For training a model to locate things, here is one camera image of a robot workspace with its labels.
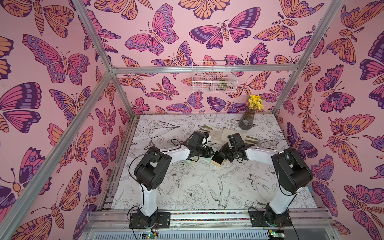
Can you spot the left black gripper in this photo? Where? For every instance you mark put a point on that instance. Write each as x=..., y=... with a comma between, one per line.
x=208, y=152

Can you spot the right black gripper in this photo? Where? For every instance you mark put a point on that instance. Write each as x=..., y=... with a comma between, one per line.
x=226, y=153

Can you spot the mint jewelry box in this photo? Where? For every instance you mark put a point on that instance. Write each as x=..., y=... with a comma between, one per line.
x=189, y=162
x=218, y=159

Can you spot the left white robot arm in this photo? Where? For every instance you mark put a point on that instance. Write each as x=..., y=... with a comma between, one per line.
x=153, y=167

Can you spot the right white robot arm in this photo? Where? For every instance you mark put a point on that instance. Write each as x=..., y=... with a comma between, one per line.
x=291, y=170

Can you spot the white work glove right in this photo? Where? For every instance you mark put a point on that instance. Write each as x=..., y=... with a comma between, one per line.
x=250, y=139

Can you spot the white work glove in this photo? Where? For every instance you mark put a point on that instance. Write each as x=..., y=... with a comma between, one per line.
x=250, y=139
x=217, y=136

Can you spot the white work glove left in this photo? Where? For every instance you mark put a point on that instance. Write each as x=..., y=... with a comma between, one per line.
x=217, y=136

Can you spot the dark glass vase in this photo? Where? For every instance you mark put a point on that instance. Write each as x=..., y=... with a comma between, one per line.
x=247, y=119

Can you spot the yellow flowers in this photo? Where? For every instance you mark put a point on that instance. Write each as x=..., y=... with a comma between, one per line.
x=255, y=102

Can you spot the white wire basket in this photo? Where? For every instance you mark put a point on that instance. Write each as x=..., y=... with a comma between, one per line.
x=214, y=78

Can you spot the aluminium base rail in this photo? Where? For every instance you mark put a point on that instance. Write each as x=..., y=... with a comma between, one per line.
x=242, y=224

